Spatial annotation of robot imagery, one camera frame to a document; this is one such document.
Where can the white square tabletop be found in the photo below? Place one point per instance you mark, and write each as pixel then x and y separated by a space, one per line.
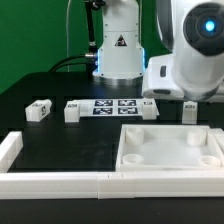
pixel 168 148

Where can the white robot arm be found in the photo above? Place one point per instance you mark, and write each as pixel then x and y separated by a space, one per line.
pixel 192 31

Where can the AprilTag base sheet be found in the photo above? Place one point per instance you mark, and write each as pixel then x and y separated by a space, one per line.
pixel 110 107

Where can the white U-shaped obstacle fence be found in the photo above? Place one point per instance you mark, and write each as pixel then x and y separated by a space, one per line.
pixel 104 185

